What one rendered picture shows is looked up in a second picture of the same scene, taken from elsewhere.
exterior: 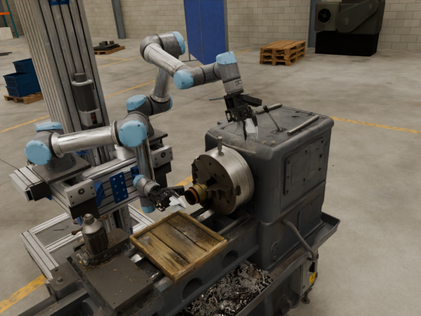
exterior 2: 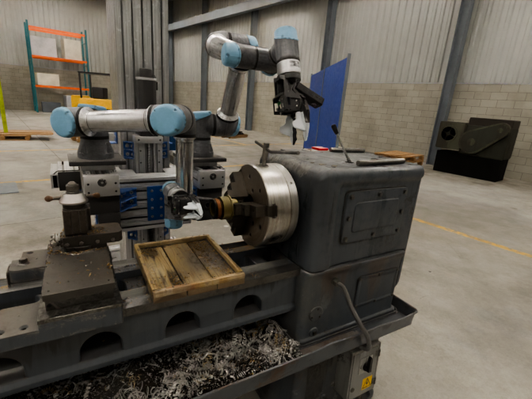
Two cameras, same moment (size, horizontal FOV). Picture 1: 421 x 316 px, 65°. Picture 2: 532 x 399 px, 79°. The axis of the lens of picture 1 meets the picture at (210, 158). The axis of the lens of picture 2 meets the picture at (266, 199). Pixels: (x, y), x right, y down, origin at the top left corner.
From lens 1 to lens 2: 0.57 m
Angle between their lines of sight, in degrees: 14
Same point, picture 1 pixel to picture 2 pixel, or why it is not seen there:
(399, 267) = not seen: outside the picture
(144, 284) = (102, 282)
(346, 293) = not seen: outside the picture
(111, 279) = (68, 268)
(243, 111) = (294, 100)
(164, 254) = (161, 270)
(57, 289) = (12, 270)
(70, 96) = (131, 93)
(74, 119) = not seen: hidden behind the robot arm
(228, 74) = (283, 51)
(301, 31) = (422, 147)
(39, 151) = (63, 119)
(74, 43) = (149, 39)
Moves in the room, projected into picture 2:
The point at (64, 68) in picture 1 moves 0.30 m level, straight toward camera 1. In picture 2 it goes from (131, 60) to (116, 52)
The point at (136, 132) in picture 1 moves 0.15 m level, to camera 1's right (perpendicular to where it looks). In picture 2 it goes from (169, 117) to (208, 120)
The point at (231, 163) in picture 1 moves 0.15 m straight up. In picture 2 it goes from (273, 176) to (277, 134)
